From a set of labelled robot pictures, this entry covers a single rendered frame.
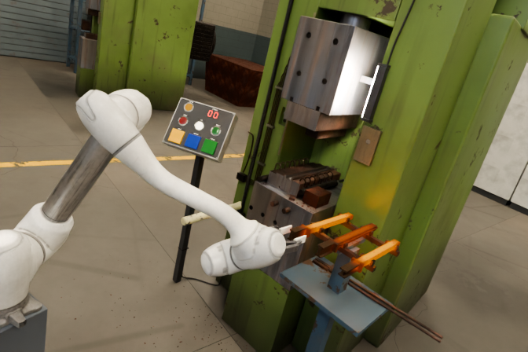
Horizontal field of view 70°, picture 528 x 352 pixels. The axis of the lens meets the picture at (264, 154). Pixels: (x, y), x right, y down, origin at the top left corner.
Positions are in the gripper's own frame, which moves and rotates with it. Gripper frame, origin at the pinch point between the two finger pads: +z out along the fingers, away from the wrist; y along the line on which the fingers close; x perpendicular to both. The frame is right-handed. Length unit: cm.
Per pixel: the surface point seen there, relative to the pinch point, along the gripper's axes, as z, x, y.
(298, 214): 30.7, -8.4, -21.2
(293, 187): 35.9, 0.2, -31.8
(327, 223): 20.6, 1.1, 1.0
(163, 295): 8, -96, -85
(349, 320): 13.7, -26.1, 26.5
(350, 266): 2.2, 1.5, 24.8
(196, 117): 15, 17, -94
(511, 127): 563, 19, -52
